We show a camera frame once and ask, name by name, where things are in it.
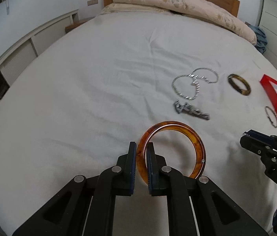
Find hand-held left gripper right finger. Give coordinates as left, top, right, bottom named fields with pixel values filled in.
left=146, top=143, right=268, bottom=236

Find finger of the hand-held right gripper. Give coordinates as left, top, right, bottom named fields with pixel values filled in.
left=240, top=135, right=277, bottom=161
left=244, top=129, right=277, bottom=146

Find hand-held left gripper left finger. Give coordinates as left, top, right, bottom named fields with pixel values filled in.
left=12, top=141, right=137, bottom=236

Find thin silver bracelet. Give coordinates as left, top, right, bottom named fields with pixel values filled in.
left=265, top=106, right=277, bottom=128

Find amber resin bangle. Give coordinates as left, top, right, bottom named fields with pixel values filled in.
left=137, top=121, right=206, bottom=185

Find brown stone bangle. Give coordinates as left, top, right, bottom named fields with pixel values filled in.
left=227, top=73, right=251, bottom=96

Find silver bead necklace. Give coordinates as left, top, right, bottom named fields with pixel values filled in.
left=171, top=67, right=219, bottom=101

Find blue crumpled cloth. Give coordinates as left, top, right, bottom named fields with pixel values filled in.
left=248, top=25, right=268, bottom=53

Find wooden nightstand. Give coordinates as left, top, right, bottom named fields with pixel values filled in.
left=65, top=17, right=96, bottom=34

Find cream pillow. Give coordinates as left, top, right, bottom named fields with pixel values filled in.
left=100, top=3, right=178, bottom=16

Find low white wall cabinet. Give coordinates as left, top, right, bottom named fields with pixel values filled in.
left=0, top=9, right=80, bottom=140

